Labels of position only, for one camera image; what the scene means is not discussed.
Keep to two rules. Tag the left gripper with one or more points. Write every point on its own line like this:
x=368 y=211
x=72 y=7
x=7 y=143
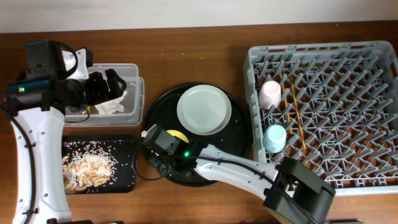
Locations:
x=97 y=88

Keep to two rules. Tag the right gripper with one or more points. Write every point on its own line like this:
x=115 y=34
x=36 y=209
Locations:
x=158 y=162

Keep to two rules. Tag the yellow bowl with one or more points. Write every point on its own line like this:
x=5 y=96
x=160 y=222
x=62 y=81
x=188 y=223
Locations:
x=179 y=135

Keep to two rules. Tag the white napkin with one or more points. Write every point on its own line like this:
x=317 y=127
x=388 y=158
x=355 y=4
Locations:
x=112 y=106

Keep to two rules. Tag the food scraps and rice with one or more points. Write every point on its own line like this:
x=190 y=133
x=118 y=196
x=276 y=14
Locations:
x=87 y=166

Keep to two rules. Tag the blue cup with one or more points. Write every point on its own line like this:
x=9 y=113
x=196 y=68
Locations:
x=274 y=138

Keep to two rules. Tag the pink cup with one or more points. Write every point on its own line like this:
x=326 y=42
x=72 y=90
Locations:
x=269 y=95

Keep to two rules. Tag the wooden chopstick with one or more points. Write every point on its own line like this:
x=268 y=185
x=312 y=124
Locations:
x=298 y=117
x=285 y=101

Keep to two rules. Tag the gold foil wrapper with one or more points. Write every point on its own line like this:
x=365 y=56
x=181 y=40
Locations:
x=87 y=110

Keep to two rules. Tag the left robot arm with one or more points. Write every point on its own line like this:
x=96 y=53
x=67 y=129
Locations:
x=57 y=78

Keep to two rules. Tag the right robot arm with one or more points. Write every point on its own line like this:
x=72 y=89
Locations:
x=290 y=191

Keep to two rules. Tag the clear plastic waste bin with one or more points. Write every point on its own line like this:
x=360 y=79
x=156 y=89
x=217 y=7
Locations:
x=133 y=102

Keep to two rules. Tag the grey dishwasher rack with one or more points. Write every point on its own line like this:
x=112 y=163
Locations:
x=347 y=100

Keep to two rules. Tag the black rectangular tray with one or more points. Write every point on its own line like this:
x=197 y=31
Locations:
x=124 y=148

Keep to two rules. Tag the grey round plate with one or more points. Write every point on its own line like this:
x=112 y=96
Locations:
x=204 y=110

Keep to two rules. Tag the round black serving tray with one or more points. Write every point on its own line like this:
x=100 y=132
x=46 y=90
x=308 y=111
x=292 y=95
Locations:
x=235 y=138

